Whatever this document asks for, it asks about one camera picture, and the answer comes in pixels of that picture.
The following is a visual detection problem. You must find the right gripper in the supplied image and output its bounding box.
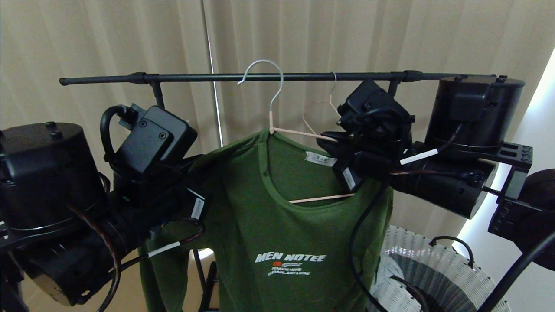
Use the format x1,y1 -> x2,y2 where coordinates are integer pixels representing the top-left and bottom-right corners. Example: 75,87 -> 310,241
332,141 -> 499,219

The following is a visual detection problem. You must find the beige curtain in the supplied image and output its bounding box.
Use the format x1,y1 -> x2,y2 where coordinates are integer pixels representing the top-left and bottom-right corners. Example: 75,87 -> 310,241
0,0 -> 555,312

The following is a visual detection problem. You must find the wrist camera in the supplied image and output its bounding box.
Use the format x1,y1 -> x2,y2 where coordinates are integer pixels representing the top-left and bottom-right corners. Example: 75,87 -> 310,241
337,80 -> 415,146
114,104 -> 199,174

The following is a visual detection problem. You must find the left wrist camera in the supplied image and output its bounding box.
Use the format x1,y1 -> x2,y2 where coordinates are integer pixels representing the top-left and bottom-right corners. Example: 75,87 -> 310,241
114,104 -> 199,174

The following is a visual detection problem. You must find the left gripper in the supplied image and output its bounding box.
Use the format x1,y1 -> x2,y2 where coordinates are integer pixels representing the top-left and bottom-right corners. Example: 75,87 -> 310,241
22,162 -> 213,307

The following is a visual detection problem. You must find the white laundry basket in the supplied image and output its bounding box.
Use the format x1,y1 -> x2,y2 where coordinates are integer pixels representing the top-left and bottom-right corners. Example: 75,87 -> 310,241
369,225 -> 512,312

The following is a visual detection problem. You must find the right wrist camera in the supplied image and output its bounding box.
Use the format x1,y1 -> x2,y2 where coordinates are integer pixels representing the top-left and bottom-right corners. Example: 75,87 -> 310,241
337,80 -> 415,146

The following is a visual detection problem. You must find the green printed shirt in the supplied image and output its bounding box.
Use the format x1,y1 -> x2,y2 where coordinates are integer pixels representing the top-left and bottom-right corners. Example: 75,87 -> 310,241
138,128 -> 394,312

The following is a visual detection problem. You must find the black clothes rack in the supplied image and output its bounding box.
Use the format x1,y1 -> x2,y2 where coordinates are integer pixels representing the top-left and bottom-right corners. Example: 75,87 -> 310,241
59,71 -> 497,312

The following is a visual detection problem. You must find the pink clothes hanger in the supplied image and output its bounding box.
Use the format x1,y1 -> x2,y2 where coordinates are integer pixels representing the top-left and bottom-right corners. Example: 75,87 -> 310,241
237,59 -> 357,204
302,72 -> 341,135

